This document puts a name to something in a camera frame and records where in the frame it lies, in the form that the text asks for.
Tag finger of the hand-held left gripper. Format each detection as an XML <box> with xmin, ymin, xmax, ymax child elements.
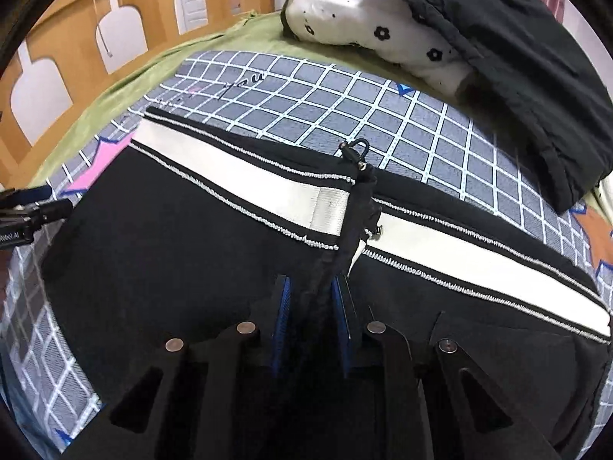
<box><xmin>0</xmin><ymin>184</ymin><xmax>51</xmax><ymax>204</ymax></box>
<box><xmin>29</xmin><ymin>200</ymin><xmax>75</xmax><ymax>223</ymax></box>

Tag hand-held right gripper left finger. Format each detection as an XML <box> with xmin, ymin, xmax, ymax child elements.
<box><xmin>62</xmin><ymin>273</ymin><xmax>293</xmax><ymax>460</ymax></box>

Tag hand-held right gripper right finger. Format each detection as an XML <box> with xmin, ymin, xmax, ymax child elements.
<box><xmin>330</xmin><ymin>275</ymin><xmax>561</xmax><ymax>460</ymax></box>

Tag black pants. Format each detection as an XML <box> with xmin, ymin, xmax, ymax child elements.
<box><xmin>41</xmin><ymin>105</ymin><xmax>613</xmax><ymax>460</ymax></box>

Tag grey checked blanket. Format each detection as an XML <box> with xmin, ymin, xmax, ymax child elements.
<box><xmin>0</xmin><ymin>50</ymin><xmax>613</xmax><ymax>446</ymax></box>

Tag white floral quilt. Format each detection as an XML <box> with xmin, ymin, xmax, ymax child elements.
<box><xmin>280</xmin><ymin>0</ymin><xmax>480</xmax><ymax>97</ymax></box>

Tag black jacket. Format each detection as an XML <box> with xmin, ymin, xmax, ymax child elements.
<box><xmin>362</xmin><ymin>0</ymin><xmax>613</xmax><ymax>214</ymax></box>

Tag wooden bed frame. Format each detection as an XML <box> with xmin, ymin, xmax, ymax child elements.
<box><xmin>0</xmin><ymin>0</ymin><xmax>288</xmax><ymax>192</ymax></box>

